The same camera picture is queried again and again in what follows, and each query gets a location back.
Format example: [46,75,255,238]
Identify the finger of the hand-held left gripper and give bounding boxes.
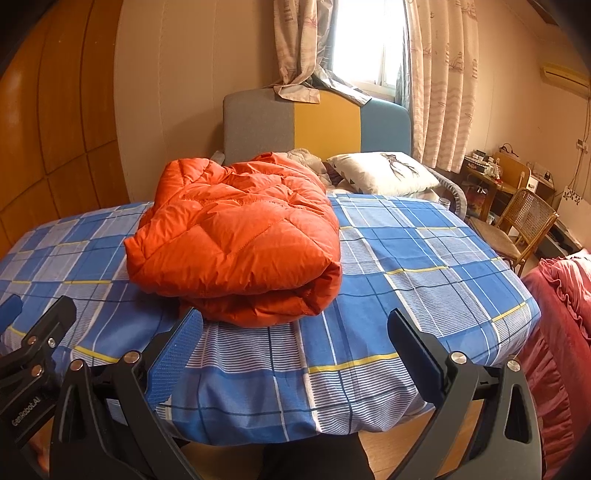
[0,295,24,331]
[0,295,77,367]

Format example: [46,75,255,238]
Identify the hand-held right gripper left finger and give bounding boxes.
[48,308,204,480]

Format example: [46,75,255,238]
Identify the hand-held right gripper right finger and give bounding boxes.
[388,308,543,480]

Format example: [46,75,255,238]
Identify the orange puffer jacket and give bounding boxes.
[124,154,343,329]

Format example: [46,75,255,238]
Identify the bed with blue plaid sheet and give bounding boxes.
[0,191,542,447]

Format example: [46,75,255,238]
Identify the person's dark trouser legs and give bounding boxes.
[261,431,376,480]

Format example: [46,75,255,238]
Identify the pink ruffled bedspread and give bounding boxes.
[522,249,591,480]

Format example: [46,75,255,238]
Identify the grey woven basket rim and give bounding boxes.
[425,168,470,217]

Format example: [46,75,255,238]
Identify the wooden rattan chair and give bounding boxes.
[468,188,560,278]

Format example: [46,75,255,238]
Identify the white pillow with deer print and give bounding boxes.
[326,151,440,197]

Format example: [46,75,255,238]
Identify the orange wooden wardrobe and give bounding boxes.
[0,0,131,260]

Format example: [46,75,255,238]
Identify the cluttered wooden desk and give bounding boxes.
[462,152,532,219]

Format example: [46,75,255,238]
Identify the small white cabinet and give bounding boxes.
[526,161,556,195]

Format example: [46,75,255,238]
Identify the white board with flower print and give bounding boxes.
[556,185,591,223]

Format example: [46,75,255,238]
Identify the beige quilted blanket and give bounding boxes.
[286,148,331,185]

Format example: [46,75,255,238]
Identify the grey yellow blue headboard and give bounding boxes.
[223,87,413,168]

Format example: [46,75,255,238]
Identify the long patterned beige curtain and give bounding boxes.
[404,0,477,175]

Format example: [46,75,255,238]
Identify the bright window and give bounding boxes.
[332,0,409,90]

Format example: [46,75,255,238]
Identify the wall air conditioner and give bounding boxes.
[540,62,591,99]

